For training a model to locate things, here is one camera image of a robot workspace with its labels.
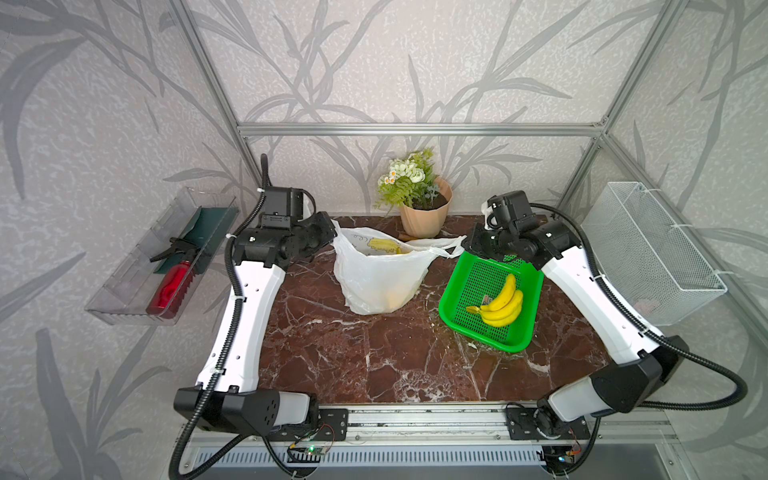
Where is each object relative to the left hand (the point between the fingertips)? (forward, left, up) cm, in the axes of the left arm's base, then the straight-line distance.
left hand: (339, 228), depth 71 cm
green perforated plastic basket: (+7, -41, -34) cm, 54 cm away
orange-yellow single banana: (+13, -11, -22) cm, 28 cm away
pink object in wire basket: (-15, -74, -11) cm, 76 cm away
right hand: (0, -30, -4) cm, 30 cm away
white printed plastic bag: (-5, -10, -12) cm, 17 cm away
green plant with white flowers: (+25, -18, -5) cm, 31 cm away
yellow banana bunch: (-8, -45, -26) cm, 53 cm away
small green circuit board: (-41, +6, -34) cm, 54 cm away
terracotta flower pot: (+24, -24, -21) cm, 40 cm away
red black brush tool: (-17, +31, +1) cm, 35 cm away
